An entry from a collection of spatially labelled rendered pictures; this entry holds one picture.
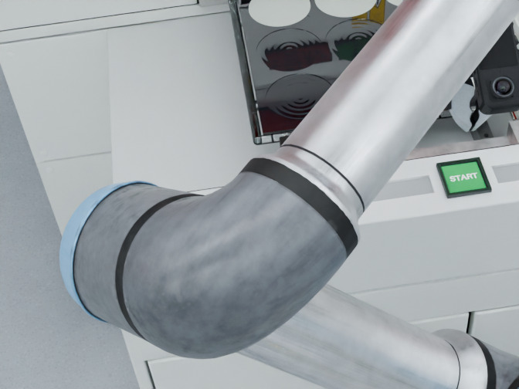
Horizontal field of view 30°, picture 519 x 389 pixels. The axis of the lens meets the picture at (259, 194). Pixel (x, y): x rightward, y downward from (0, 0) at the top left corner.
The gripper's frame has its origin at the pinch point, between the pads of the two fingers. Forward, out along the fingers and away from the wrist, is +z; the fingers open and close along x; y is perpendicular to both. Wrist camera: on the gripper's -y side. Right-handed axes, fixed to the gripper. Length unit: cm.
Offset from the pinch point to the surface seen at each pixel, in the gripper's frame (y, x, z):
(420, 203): -2.5, 6.1, 9.7
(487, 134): 17.8, -8.8, 20.7
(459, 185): -0.8, 0.9, 9.3
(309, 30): 40.2, 14.0, 15.7
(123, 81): 43, 45, 24
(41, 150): 57, 65, 50
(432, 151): 13.2, 0.5, 17.7
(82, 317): 56, 69, 106
